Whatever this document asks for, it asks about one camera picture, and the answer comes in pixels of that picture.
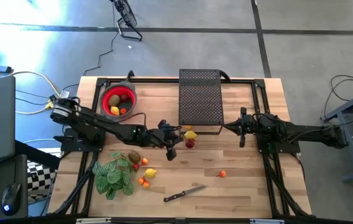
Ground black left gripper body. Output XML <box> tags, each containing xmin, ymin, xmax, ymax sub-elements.
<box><xmin>157</xmin><ymin>119</ymin><xmax>179</xmax><ymax>162</ymax></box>

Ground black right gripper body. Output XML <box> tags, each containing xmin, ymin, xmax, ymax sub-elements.
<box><xmin>238</xmin><ymin>106</ymin><xmax>257</xmax><ymax>148</ymax></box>

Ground brown kiwi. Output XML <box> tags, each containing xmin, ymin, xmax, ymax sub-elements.
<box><xmin>128</xmin><ymin>150</ymin><xmax>142</xmax><ymax>165</ymax></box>

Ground green kiwi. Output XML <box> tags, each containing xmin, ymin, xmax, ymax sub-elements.
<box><xmin>108</xmin><ymin>94</ymin><xmax>121</xmax><ymax>108</ymax></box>

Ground black perforated metal shelf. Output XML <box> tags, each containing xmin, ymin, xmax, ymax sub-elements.
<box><xmin>178</xmin><ymin>68</ymin><xmax>226</xmax><ymax>135</ymax></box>

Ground artificial green striped plant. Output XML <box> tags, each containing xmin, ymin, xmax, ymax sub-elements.
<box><xmin>91</xmin><ymin>151</ymin><xmax>135</xmax><ymax>200</ymax></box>

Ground red collapsible bowl grey rim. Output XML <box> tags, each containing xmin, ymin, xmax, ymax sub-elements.
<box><xmin>99</xmin><ymin>80</ymin><xmax>139</xmax><ymax>120</ymax></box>

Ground white plastic strip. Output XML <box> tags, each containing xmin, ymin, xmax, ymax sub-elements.
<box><xmin>76</xmin><ymin>217</ymin><xmax>112</xmax><ymax>224</ymax></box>
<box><xmin>250</xmin><ymin>218</ymin><xmax>285</xmax><ymax>224</ymax></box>

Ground grey power adapter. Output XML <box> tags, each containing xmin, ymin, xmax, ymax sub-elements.
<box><xmin>48</xmin><ymin>90</ymin><xmax>71</xmax><ymax>110</ymax></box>

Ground black floor fan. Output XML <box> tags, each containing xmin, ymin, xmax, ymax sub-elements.
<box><xmin>110</xmin><ymin>0</ymin><xmax>144</xmax><ymax>42</ymax></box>

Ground black white checkerboard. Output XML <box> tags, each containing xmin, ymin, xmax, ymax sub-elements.
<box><xmin>26</xmin><ymin>160</ymin><xmax>58</xmax><ymax>200</ymax></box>

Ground black computer mouse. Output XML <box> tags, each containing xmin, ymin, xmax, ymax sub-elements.
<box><xmin>1</xmin><ymin>182</ymin><xmax>22</xmax><ymax>217</ymax></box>

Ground black aluminium table frame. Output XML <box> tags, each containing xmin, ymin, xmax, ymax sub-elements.
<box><xmin>47</xmin><ymin>76</ymin><xmax>313</xmax><ymax>218</ymax></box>

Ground black handled kitchen knife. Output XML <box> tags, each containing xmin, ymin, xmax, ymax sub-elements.
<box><xmin>163</xmin><ymin>185</ymin><xmax>208</xmax><ymax>203</ymax></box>

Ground black floor cables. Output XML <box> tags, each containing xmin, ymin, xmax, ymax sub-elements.
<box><xmin>318</xmin><ymin>74</ymin><xmax>353</xmax><ymax>127</ymax></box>

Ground black fan cable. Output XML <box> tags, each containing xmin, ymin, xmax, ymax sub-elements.
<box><xmin>62</xmin><ymin>2</ymin><xmax>117</xmax><ymax>91</ymax></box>

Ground yellow cable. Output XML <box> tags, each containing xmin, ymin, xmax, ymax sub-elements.
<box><xmin>0</xmin><ymin>51</ymin><xmax>62</xmax><ymax>115</ymax></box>

